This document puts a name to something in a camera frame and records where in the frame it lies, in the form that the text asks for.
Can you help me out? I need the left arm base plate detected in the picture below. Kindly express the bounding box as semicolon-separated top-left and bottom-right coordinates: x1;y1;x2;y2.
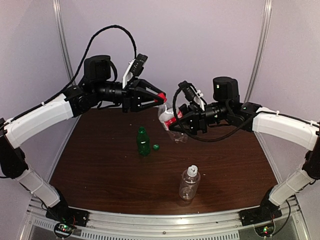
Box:
45;206;89;227

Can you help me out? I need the right rear aluminium post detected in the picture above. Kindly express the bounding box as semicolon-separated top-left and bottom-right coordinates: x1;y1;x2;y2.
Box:
244;0;273;102

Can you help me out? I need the aluminium post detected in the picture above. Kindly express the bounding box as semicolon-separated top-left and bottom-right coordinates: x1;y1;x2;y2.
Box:
52;0;75;85
244;0;273;102

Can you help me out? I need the green bottle cap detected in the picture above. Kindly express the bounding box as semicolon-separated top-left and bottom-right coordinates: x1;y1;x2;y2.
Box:
153;144;160;151

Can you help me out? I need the circuit board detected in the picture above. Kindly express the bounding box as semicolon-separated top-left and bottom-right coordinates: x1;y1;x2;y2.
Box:
53;222;76;238
254;223;275;238

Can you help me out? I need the front aluminium frame rail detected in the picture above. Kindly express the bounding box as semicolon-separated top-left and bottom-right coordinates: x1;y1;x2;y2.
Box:
24;197;303;240

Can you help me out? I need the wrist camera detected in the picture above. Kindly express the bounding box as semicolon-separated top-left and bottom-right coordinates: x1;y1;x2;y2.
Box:
122;53;148;89
178;81;207;111

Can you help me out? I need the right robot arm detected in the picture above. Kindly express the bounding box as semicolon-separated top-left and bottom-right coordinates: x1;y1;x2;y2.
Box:
169;76;320;221

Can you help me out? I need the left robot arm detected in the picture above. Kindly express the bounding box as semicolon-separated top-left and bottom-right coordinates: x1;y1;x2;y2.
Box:
0;54;166;222

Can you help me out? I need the left rear aluminium post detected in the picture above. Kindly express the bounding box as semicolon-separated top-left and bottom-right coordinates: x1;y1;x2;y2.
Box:
52;0;75;85

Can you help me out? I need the left black sleeved cable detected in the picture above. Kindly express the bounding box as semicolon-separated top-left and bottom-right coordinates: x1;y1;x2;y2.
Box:
4;24;138;123

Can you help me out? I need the clear bottle red label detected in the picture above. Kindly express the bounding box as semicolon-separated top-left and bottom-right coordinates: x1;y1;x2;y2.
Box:
157;102;188;144

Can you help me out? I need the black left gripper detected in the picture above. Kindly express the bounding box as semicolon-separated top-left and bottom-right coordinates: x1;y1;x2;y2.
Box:
93;76;166;112

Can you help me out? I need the green plastic bottle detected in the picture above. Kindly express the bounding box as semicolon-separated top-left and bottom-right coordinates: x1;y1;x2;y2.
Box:
136;126;151;156

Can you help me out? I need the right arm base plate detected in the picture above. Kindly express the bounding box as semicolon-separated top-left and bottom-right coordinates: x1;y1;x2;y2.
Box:
239;206;282;226

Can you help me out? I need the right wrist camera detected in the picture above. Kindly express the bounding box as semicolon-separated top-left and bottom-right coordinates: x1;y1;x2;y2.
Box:
178;81;207;111

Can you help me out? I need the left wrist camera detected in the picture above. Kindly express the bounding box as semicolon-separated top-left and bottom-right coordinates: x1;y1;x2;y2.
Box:
122;53;148;89

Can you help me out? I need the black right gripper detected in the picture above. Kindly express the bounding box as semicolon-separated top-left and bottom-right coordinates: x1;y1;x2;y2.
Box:
166;100;231;135

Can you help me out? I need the left circuit board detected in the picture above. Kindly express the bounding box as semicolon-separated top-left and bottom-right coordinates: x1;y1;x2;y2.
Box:
53;222;76;238

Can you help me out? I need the clear bottle white cap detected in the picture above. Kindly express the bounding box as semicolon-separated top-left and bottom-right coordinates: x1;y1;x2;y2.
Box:
179;164;201;201

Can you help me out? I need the right circuit board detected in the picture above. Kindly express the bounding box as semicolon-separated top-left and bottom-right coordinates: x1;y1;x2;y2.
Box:
254;223;275;238

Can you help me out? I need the red bottle cap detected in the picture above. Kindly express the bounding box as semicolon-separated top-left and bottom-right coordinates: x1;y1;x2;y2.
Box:
157;92;167;103

